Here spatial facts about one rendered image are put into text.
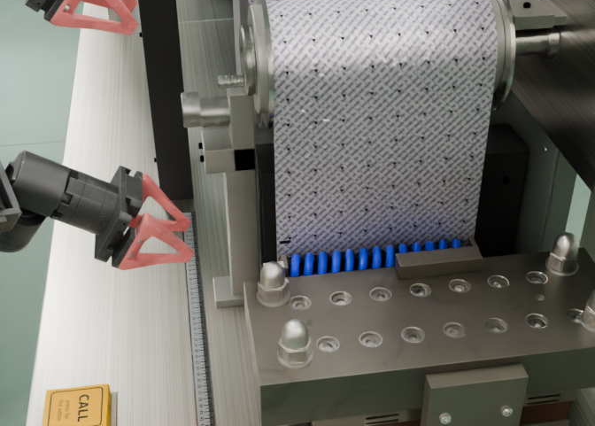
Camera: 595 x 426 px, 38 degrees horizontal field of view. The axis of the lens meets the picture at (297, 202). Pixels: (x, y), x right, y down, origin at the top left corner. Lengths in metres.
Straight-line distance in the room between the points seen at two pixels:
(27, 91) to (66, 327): 2.74
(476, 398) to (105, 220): 0.42
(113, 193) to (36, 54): 3.24
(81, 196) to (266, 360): 0.25
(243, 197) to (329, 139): 0.17
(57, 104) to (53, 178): 2.76
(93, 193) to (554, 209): 0.54
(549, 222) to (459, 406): 0.30
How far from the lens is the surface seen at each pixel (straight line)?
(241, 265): 1.11
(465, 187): 1.01
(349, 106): 0.91
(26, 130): 3.53
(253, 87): 0.92
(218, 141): 1.02
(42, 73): 3.97
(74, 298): 1.19
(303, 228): 0.99
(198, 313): 1.14
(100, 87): 1.71
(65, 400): 1.02
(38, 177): 0.92
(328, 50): 0.89
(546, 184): 1.08
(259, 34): 0.89
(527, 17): 0.98
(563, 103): 1.01
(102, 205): 0.93
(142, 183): 0.97
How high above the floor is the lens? 1.65
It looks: 34 degrees down
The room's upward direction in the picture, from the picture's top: 1 degrees counter-clockwise
